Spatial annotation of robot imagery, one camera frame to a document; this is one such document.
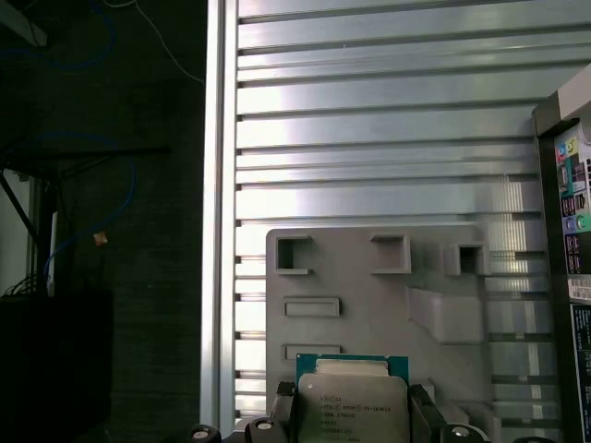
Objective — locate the black box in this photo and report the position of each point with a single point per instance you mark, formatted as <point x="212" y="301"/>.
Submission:
<point x="55" y="369"/>

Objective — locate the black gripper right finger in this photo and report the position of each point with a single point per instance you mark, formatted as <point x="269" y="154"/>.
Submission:
<point x="427" y="415"/>

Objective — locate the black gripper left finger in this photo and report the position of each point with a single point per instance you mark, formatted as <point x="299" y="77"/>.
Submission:
<point x="281" y="415"/>

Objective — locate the grey plastic parts rack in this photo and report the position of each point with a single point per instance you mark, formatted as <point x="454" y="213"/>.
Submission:
<point x="369" y="314"/>

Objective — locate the small tan tag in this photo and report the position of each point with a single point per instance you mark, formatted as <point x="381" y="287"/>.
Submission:
<point x="100" y="238"/>

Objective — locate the black open PC case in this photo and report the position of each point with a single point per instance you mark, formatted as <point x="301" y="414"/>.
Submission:
<point x="549" y="277"/>

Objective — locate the silver green CPU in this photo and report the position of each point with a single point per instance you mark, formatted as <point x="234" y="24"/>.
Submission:
<point x="351" y="406"/>

